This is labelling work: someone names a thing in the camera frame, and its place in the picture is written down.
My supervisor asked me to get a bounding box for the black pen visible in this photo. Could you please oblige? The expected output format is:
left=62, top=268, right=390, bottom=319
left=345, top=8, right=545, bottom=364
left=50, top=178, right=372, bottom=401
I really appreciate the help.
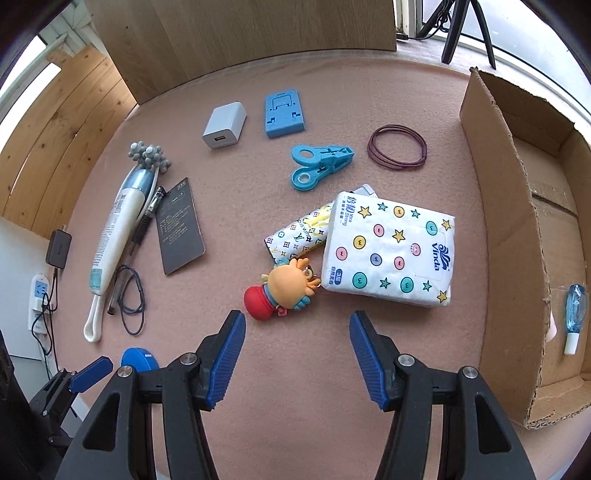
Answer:
left=107, top=186, right=166, bottom=317

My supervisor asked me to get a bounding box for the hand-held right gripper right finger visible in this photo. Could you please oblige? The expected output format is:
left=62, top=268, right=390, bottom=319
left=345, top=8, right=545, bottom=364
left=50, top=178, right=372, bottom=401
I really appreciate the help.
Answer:
left=348, top=311, right=539, bottom=480

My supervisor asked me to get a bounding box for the wooden board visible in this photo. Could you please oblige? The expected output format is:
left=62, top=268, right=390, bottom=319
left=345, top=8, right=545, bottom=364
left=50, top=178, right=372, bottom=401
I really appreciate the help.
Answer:
left=90, top=0, right=398, bottom=106

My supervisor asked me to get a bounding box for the black tripod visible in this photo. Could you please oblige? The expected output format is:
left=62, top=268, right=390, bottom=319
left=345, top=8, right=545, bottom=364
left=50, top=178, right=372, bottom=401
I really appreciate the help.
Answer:
left=418, top=0, right=497, bottom=70

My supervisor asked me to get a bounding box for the translucent white cap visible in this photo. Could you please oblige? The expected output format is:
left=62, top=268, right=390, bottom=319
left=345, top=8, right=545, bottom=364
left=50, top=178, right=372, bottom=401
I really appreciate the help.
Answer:
left=124, top=167, right=158, bottom=195

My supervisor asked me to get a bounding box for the blue spray bottle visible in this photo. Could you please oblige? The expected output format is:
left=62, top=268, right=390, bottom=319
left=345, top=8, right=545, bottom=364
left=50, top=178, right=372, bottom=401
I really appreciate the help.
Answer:
left=563, top=284, right=588, bottom=356

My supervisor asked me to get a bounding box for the white USB charger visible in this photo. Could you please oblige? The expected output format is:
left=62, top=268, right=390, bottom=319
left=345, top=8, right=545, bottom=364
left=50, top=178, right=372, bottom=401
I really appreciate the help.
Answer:
left=202, top=102, right=247, bottom=150

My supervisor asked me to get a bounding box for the black cord loop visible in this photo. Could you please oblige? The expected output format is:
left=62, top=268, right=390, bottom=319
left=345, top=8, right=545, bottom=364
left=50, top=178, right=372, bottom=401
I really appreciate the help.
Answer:
left=113, top=264, right=147, bottom=336

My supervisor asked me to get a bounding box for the white power strip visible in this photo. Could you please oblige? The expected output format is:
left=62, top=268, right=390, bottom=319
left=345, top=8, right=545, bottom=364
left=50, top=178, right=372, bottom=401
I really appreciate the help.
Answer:
left=28, top=274, right=58, bottom=333

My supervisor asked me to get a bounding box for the black adapter cable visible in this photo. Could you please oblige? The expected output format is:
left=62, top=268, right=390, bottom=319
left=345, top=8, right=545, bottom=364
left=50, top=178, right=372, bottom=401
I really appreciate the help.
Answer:
left=39, top=268, right=61, bottom=370

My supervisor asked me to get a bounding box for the white patterned case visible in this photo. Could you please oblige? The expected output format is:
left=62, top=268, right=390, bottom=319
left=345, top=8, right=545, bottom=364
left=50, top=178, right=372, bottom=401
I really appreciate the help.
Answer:
left=264, top=200, right=335, bottom=266

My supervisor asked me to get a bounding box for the cartoon doll keychain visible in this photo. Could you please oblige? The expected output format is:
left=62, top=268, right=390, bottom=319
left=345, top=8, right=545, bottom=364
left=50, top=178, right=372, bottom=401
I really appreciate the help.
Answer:
left=244, top=257, right=321, bottom=322

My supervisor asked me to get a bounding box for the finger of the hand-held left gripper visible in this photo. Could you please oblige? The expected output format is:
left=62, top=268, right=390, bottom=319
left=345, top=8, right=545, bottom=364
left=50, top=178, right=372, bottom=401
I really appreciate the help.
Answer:
left=28, top=356, right=114, bottom=432

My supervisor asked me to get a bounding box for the blue plastic clip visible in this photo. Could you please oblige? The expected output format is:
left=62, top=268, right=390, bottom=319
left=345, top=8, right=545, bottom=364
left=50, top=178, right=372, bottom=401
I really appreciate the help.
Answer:
left=290, top=144, right=356, bottom=191

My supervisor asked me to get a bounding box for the cardboard box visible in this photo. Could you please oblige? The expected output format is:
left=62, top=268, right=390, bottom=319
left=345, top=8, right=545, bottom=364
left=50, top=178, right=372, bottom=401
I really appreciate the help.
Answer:
left=458, top=67, right=591, bottom=430

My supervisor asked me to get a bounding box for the blue phone stand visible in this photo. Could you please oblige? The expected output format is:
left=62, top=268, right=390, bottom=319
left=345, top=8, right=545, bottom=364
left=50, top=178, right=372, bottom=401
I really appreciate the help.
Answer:
left=264, top=90, right=307, bottom=139

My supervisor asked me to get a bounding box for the black card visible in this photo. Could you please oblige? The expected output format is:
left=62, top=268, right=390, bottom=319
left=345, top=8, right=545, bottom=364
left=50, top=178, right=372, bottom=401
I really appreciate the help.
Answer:
left=156, top=176, right=206, bottom=276

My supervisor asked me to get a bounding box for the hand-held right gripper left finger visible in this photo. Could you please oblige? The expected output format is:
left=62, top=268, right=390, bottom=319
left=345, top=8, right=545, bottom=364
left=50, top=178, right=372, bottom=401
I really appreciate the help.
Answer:
left=55, top=310, right=247, bottom=480

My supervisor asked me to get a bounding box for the maroon hair tie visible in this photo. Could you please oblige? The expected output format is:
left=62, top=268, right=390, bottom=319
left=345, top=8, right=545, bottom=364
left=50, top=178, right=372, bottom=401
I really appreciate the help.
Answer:
left=368, top=124, right=427, bottom=168

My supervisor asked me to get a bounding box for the white massager with grey balls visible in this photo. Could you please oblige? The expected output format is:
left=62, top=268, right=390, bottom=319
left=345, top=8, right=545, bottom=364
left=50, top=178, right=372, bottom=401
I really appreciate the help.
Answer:
left=83, top=141, right=172, bottom=343

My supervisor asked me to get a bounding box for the black power adapter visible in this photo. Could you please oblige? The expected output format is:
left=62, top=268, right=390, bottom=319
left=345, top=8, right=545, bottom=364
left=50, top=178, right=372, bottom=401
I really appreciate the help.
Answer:
left=45, top=229, right=73, bottom=270

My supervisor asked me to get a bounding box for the white cream tube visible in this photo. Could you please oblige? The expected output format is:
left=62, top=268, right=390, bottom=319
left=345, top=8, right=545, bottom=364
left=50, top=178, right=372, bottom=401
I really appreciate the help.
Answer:
left=89, top=168, right=158, bottom=296

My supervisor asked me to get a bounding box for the star-printed tissue pack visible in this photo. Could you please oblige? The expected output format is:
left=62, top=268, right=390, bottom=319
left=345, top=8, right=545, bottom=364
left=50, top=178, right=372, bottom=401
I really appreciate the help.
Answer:
left=321, top=191, right=458, bottom=309

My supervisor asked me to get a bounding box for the pink felt mat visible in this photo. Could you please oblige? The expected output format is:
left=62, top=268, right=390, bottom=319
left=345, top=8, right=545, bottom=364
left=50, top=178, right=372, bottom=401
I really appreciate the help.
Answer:
left=60, top=51, right=555, bottom=480

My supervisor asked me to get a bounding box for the blue round case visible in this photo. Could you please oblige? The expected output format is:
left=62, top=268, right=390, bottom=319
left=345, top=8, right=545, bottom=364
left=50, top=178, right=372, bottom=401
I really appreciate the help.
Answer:
left=121, top=347, right=160, bottom=372

